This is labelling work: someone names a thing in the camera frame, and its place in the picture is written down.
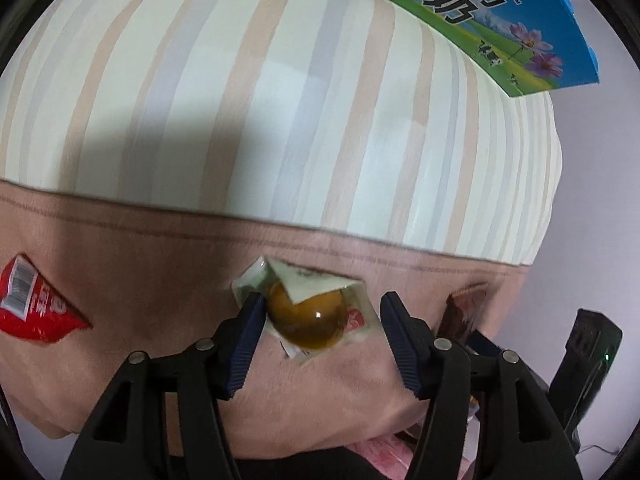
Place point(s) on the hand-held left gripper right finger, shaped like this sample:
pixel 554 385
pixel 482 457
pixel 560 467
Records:
pixel 407 345

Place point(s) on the dark cloth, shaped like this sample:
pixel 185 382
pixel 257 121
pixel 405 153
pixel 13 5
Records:
pixel 300 467

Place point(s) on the dark red snack packet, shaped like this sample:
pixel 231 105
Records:
pixel 462 312

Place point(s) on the packaged braised egg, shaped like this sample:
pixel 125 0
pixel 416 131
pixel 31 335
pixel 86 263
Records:
pixel 310 320

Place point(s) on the long red snack packet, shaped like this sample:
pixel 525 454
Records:
pixel 40 317

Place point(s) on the pink blanket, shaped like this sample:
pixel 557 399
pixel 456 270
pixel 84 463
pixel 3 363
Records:
pixel 150 270

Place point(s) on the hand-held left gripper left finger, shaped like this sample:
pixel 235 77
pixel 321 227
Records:
pixel 245 340

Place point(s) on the striped bed sheet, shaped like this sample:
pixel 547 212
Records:
pixel 250 110

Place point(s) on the pink packet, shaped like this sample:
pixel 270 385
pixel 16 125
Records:
pixel 385 455

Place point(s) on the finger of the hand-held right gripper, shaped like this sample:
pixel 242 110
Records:
pixel 482 345

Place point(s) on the blue green milk carton box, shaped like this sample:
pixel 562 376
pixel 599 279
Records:
pixel 525 20

